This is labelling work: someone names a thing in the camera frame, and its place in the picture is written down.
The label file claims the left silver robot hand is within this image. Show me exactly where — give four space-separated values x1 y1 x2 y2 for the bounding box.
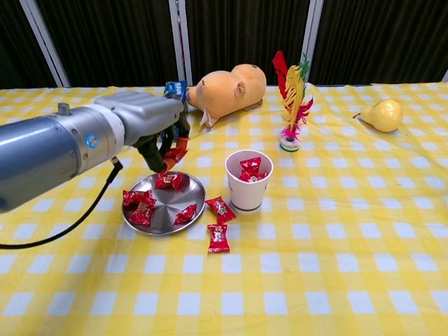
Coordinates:
94 91 192 174

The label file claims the red candy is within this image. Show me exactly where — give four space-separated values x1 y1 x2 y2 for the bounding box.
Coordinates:
128 201 156 225
155 171 185 190
205 195 237 227
173 204 198 225
162 146 188 165
122 190 158 208
239 157 263 173
206 223 231 253
239 170 269 183

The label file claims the white paper cup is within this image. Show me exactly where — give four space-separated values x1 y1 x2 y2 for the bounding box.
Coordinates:
225 149 274 214

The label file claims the blue cookie box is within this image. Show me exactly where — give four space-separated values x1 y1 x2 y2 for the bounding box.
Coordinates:
162 80 190 116

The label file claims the orange plush animal toy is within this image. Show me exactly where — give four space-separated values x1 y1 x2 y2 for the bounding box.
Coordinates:
186 63 267 129

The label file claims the black pleated curtain panel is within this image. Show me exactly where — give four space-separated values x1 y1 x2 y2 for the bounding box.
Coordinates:
0 0 59 90
311 0 448 85
181 0 311 87
33 0 180 88

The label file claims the round steel plate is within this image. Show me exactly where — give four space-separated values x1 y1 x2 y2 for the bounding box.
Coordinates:
121 171 207 235

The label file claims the colourful feather shuttlecock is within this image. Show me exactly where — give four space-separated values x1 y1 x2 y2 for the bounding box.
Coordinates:
272 50 314 153

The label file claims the yellow white checked tablecloth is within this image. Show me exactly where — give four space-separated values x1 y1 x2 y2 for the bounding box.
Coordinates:
0 83 448 336

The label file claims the yellow pear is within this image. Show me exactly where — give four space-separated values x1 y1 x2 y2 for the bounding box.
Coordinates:
352 99 404 133

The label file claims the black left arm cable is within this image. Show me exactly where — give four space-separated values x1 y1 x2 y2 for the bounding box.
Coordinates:
0 157 124 250

